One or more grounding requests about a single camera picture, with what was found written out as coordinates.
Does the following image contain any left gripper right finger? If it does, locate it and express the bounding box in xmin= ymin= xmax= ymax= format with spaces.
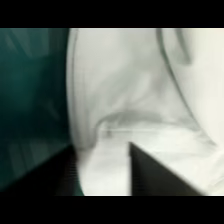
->
xmin=129 ymin=141 xmax=205 ymax=197

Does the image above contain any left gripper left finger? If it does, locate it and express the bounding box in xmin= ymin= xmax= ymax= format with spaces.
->
xmin=0 ymin=143 xmax=84 ymax=197

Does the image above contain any white shirt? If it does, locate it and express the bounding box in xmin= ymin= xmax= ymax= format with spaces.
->
xmin=65 ymin=28 xmax=224 ymax=197

